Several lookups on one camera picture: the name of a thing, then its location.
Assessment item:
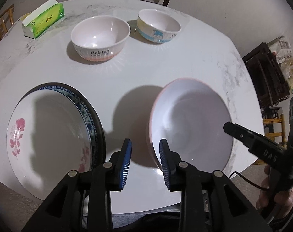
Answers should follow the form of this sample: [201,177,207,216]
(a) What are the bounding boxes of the large blue floral plate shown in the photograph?
[22,82,106,171]

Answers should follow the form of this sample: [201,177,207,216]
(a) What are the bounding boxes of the white plate pink flowers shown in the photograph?
[7,90,91,200]

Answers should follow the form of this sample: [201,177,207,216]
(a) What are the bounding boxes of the white pink Rabbit bowl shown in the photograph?
[71,15,131,62]

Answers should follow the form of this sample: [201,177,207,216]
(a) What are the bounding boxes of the yellow blue cartoon bowl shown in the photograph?
[136,9,182,44]

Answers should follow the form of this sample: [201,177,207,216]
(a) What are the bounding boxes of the small blue floral plate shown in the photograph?
[34,85,97,154]

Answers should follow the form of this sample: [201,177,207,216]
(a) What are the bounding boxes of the right hand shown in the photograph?
[255,165,293,219]

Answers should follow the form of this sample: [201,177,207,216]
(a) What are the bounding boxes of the small bamboo stool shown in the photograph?
[263,114,287,148]

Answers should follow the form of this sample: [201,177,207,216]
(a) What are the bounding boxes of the dark stacked chairs right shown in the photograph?
[243,43,289,108]

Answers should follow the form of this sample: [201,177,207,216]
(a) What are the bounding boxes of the bags of goods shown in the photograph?
[267,36,293,94]

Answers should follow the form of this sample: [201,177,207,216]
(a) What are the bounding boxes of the green tissue box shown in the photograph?
[22,0,64,39]

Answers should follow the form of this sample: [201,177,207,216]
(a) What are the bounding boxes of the bamboo chair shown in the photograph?
[0,4,15,41]

